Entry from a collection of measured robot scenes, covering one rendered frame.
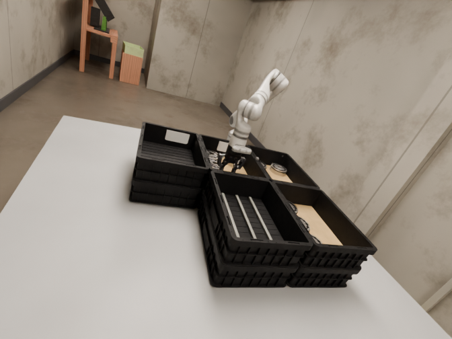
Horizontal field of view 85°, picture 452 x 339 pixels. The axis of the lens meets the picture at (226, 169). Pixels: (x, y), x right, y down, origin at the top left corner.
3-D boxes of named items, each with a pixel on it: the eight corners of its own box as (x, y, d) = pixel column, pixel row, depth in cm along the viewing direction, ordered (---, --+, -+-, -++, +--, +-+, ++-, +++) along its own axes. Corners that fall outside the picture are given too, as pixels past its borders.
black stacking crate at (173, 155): (139, 141, 132) (142, 122, 127) (192, 152, 142) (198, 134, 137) (132, 182, 99) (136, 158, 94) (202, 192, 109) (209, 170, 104)
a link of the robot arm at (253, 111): (259, 112, 98) (272, 97, 107) (240, 104, 100) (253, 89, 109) (255, 126, 103) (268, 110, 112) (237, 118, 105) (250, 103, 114)
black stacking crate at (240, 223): (202, 192, 109) (210, 171, 104) (261, 200, 119) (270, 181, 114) (220, 268, 76) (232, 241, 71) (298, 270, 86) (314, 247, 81)
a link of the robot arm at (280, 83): (293, 79, 123) (264, 105, 145) (280, 66, 122) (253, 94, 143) (285, 89, 118) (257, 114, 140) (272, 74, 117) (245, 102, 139)
